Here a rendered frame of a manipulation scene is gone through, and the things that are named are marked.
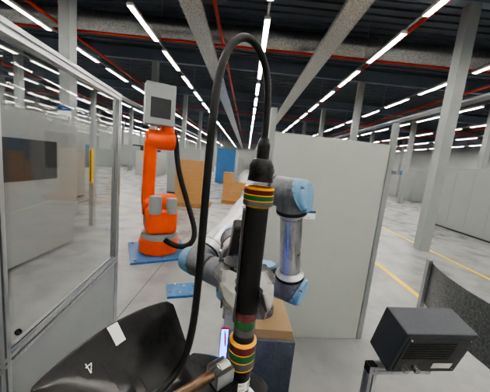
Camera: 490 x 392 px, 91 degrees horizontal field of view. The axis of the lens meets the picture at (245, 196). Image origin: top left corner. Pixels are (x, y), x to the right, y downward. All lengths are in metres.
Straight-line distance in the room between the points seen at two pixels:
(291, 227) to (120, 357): 0.64
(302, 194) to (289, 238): 0.19
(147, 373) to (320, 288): 2.30
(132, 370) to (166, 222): 3.78
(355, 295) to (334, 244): 0.60
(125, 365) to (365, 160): 2.35
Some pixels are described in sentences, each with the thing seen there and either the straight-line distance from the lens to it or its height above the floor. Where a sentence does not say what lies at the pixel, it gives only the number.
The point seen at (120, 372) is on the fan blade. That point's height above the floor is 1.38.
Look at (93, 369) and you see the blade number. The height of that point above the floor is 1.40.
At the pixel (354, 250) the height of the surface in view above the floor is 0.96.
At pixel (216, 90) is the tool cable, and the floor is 1.79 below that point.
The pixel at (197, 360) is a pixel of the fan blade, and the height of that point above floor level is 1.19.
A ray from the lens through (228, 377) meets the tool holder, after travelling 0.44.
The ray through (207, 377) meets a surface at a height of 1.41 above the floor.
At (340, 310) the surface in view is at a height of 0.31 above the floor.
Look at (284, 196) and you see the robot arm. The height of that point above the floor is 1.61.
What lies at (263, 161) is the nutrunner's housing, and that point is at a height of 1.72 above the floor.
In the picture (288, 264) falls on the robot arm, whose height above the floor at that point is 1.34.
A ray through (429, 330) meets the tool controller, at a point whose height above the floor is 1.23.
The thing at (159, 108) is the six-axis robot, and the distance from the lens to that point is 4.14.
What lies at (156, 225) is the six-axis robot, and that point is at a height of 0.55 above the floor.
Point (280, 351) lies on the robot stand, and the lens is 1.19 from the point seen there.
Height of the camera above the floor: 1.71
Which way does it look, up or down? 8 degrees down
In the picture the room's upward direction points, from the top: 6 degrees clockwise
